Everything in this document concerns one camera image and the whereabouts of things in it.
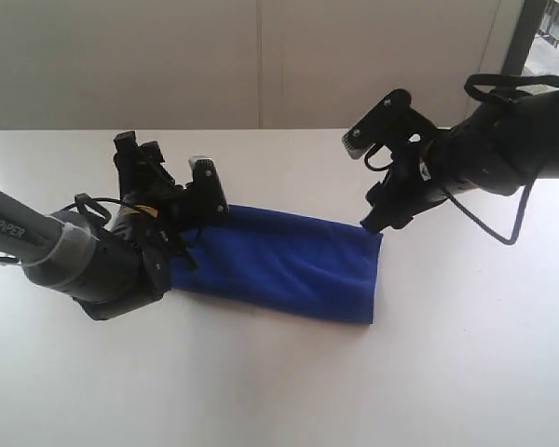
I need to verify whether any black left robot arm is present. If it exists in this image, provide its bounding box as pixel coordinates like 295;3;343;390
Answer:
0;131;197;321

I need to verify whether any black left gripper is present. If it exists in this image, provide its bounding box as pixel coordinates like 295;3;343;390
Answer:
111;131;200;242

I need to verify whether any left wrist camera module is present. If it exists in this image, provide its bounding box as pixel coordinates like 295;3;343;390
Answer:
186;156;229;224

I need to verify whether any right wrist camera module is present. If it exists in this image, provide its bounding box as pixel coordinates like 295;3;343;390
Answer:
342;88;439;160

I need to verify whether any dark window frame post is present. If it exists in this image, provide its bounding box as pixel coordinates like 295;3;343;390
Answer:
500;0;548;75

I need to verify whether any white cable tie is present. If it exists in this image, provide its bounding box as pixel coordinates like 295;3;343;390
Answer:
20;222;93;267

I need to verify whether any blue towel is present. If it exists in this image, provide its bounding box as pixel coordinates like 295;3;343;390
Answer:
170;205;382;326

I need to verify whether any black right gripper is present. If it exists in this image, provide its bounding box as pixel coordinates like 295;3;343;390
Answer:
360;149;446;232

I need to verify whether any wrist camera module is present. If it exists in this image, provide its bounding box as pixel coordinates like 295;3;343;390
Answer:
342;88;439;160
186;156;229;224

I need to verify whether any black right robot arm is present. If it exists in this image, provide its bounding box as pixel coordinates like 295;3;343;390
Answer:
353;88;559;233

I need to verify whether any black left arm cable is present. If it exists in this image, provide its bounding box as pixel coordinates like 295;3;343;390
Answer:
0;193;201;271

